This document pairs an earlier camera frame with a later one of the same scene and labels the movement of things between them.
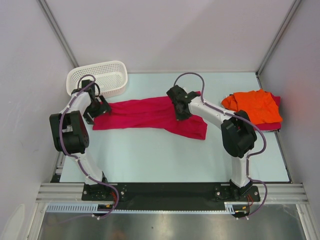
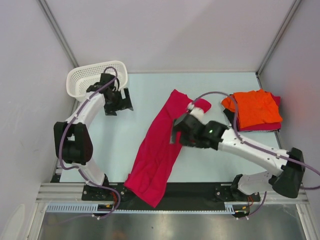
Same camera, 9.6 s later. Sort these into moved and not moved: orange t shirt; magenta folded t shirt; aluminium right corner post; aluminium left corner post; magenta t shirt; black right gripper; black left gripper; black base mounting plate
Moved: black left gripper; magenta t shirt; black right gripper
Not moved: magenta folded t shirt; black base mounting plate; orange t shirt; aluminium right corner post; aluminium left corner post
